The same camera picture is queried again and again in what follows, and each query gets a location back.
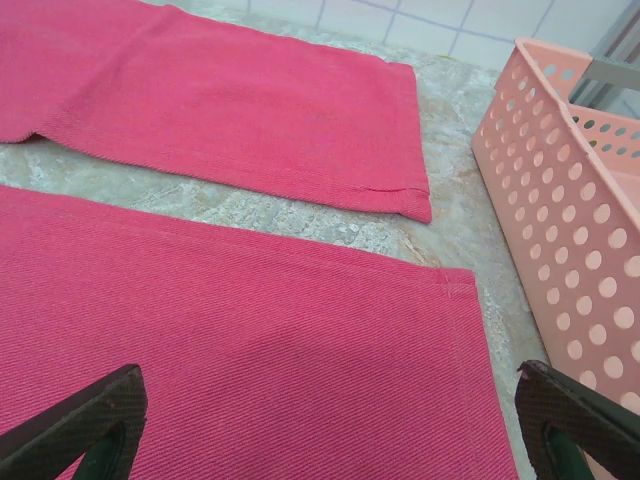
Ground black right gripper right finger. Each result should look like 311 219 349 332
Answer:
514 359 640 480

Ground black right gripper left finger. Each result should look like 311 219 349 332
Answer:
0 363 150 480

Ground pink long pants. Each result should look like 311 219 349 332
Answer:
0 0 521 480

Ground pink perforated plastic basket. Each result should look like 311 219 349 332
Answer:
471 35 640 417

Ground aluminium frame post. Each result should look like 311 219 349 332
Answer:
569 0 640 104

